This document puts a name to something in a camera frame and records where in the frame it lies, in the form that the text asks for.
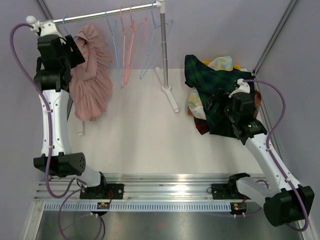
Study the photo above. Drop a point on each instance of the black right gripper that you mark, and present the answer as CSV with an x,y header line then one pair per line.
x,y
220,96

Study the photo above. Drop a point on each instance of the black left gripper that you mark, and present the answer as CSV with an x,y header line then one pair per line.
x,y
68,45

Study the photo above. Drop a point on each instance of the pastel tie-dye garment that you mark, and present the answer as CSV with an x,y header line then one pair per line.
x,y
194,105

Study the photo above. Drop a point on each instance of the dark green plaid skirt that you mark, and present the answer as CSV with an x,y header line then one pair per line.
x,y
207,81

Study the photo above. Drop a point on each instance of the red black plaid skirt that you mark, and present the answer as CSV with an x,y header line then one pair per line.
x,y
201,125

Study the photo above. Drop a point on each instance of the pink pleated skirt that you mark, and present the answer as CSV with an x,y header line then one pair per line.
x,y
91,85

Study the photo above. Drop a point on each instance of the blue wire hanger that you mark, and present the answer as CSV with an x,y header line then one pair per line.
x,y
153,42

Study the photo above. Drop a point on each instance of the pink hanger with plaid skirt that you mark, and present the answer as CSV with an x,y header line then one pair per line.
x,y
139,35

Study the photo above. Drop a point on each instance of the red beige plaid skirt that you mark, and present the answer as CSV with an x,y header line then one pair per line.
x,y
257,102

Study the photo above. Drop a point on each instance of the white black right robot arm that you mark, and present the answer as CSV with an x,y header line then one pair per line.
x,y
285,200

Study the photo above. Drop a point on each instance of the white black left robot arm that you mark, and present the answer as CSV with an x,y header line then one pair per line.
x,y
57,158

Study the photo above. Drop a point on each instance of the yellow plastic tray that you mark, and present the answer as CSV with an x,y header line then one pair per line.
x,y
222,64

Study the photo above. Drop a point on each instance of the silver white clothes rack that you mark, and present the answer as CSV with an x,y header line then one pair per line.
x,y
162,75

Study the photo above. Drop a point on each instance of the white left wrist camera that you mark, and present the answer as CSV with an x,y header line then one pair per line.
x,y
45,28

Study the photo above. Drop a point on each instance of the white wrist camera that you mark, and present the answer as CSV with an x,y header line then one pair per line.
x,y
241,87
45,28

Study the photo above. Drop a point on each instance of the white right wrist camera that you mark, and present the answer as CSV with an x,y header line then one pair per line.
x,y
241,87

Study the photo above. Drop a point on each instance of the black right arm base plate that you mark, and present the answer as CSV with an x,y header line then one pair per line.
x,y
221,191

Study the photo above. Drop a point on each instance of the aluminium mounting rail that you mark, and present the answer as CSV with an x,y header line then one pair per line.
x,y
171,187

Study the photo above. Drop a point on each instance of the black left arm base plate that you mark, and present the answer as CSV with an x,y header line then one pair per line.
x,y
114,191

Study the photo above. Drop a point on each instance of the white slotted cable duct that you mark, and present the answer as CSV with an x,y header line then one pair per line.
x,y
140,206

